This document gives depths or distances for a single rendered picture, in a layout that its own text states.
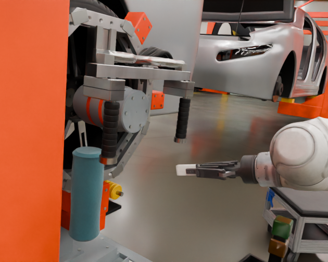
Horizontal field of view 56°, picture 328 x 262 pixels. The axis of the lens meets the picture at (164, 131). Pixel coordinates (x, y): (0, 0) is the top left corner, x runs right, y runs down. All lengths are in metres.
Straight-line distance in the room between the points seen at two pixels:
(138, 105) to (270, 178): 0.41
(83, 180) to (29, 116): 0.49
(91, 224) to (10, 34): 0.65
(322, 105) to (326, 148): 3.75
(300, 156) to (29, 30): 0.46
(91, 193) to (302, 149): 0.55
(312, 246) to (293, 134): 1.37
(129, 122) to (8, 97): 0.55
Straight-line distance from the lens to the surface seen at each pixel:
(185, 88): 0.98
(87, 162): 0.85
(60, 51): 0.42
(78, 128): 1.10
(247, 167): 0.82
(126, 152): 1.15
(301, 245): 1.90
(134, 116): 0.90
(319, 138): 0.60
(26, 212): 0.45
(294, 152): 0.59
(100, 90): 0.73
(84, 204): 0.90
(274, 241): 0.84
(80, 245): 1.41
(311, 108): 4.37
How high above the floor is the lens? 0.99
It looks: 12 degrees down
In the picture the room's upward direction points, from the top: 6 degrees clockwise
